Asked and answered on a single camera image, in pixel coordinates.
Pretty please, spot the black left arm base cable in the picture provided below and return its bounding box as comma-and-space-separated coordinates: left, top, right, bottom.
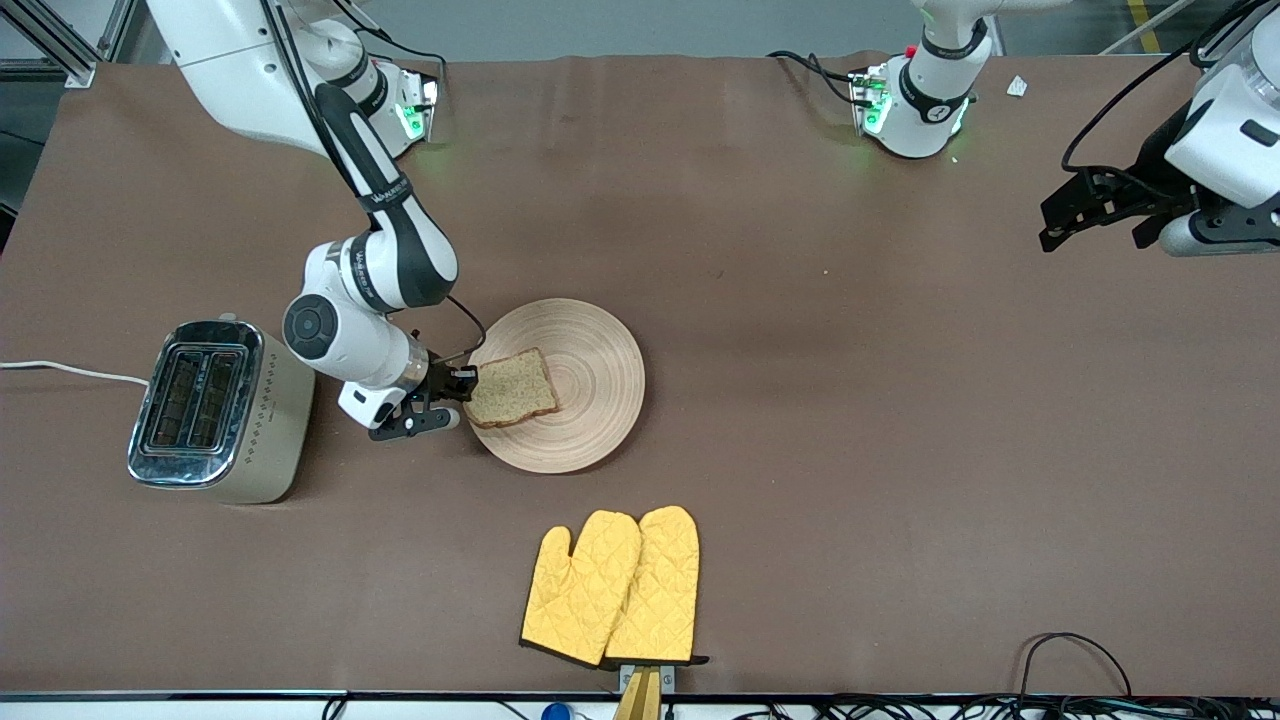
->
768, 50, 863, 106

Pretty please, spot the round wooden plate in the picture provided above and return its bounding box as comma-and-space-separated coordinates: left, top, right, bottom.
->
462, 298, 647, 475

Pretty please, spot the beige chrome two-slot toaster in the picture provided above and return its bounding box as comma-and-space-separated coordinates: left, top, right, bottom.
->
127, 313, 317, 505

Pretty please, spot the white toaster power cable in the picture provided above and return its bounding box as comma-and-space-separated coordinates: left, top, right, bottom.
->
0, 360, 151, 387

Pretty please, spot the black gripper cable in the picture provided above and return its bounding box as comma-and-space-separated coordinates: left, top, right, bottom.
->
262, 0, 491, 363
1062, 0, 1256, 179

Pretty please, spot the aluminium frame profile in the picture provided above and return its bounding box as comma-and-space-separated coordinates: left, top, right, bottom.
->
1100, 0, 1280, 71
0, 0, 136, 89

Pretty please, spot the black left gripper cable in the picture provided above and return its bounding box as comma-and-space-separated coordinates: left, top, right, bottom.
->
1062, 0, 1256, 179

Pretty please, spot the yellow quilted oven mitt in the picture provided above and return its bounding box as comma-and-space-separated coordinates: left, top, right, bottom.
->
604, 505, 709, 667
519, 510, 643, 669

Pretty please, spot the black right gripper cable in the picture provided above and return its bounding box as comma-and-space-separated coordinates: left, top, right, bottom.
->
262, 0, 491, 363

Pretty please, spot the black right arm base cable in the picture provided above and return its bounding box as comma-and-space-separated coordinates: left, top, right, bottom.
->
345, 0, 447, 101

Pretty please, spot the brown bread slice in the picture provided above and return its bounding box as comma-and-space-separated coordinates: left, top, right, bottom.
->
463, 347, 561, 430

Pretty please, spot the black looped cable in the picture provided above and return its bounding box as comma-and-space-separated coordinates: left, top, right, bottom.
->
1020, 632, 1133, 701

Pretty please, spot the tan post with metal bracket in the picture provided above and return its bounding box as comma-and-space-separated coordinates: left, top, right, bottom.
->
612, 664, 677, 720

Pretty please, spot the black arm base cable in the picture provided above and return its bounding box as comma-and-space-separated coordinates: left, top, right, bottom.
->
768, 50, 863, 106
345, 0, 447, 101

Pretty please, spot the brown table cover sheet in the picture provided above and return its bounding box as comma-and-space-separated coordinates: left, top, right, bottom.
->
0, 52, 1280, 696

